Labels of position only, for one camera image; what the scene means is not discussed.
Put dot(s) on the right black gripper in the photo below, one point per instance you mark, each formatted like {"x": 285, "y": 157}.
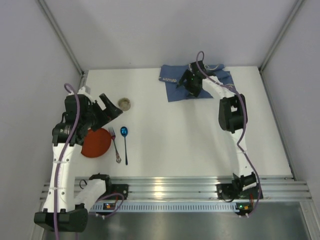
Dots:
{"x": 188, "y": 81}

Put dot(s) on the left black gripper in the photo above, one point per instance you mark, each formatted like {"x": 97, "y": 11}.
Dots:
{"x": 100, "y": 113}

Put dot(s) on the blue cloth placemat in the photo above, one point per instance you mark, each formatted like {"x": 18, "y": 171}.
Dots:
{"x": 171, "y": 74}

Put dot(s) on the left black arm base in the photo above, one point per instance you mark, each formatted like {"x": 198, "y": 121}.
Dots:
{"x": 113, "y": 192}

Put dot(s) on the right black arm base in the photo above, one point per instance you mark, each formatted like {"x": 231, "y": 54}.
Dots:
{"x": 227, "y": 192}

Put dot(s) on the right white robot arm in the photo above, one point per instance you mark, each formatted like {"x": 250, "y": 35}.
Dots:
{"x": 232, "y": 118}

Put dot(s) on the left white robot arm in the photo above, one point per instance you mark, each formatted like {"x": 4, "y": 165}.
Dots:
{"x": 63, "y": 211}

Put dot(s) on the small speckled ceramic cup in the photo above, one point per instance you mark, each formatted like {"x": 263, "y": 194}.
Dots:
{"x": 124, "y": 104}

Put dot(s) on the blue metal spoon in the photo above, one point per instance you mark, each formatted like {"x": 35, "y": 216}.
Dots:
{"x": 124, "y": 132}

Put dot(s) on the red plate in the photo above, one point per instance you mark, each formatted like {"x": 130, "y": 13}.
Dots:
{"x": 96, "y": 143}

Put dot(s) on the iridescent metal fork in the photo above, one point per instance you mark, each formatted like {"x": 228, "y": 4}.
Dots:
{"x": 113, "y": 137}

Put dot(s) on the aluminium mounting rail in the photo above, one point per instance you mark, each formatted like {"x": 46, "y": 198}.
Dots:
{"x": 274, "y": 188}

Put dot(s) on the perforated cable duct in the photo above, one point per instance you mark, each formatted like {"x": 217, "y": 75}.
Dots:
{"x": 171, "y": 207}

